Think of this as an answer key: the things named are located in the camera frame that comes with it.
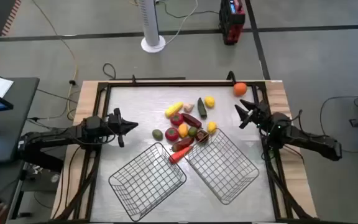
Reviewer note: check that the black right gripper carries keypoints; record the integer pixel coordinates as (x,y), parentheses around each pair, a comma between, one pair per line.
(259,113)

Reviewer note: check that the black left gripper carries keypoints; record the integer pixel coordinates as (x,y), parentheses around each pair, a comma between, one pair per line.
(115,124)

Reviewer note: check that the orange fruit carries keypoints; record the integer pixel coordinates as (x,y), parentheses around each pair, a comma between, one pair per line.
(240,89)

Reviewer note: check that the green lime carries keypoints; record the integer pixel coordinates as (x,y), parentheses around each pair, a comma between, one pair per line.
(192,131)
(157,134)

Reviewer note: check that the yellow lemon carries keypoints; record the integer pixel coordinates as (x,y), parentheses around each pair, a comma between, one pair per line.
(209,101)
(211,127)

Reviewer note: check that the dark green cucumber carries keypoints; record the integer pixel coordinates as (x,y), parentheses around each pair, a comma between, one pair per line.
(202,108)

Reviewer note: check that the yellow corn cob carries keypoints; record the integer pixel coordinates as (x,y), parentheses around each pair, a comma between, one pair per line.
(173,109)

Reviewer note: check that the dark red apple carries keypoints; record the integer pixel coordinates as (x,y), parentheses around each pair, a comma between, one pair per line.
(201,136)

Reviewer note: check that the yellow-orange mango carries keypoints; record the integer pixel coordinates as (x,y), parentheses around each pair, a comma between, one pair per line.
(183,130)

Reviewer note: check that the dark red sweet potato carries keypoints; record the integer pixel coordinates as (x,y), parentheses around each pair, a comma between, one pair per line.
(191,120)

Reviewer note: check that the pale garlic bulb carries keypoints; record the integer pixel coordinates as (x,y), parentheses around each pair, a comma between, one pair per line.
(189,108)

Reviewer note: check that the orange carrot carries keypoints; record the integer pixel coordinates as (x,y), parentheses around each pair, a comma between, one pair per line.
(179,154)

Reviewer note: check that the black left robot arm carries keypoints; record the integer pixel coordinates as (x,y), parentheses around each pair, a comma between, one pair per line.
(57,137)

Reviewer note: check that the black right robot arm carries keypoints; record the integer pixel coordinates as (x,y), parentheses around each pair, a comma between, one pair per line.
(306,140)

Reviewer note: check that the black hooked clamp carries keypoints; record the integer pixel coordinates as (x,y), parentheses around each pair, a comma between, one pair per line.
(231,76)

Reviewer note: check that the small black clamp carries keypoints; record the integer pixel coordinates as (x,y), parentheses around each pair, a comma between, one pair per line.
(133,78)

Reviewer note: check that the round grey disc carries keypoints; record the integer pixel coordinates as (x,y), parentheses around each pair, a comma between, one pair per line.
(54,178)

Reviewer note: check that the red and black case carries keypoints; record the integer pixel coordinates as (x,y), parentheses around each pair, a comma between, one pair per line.
(232,20)

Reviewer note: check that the white tower fan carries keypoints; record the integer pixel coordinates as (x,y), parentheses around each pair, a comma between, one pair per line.
(150,25)

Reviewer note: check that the black desk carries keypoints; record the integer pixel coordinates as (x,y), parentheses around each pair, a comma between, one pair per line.
(14,130)

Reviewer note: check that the black metal table frame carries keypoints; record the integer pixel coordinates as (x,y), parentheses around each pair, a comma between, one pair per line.
(182,84)

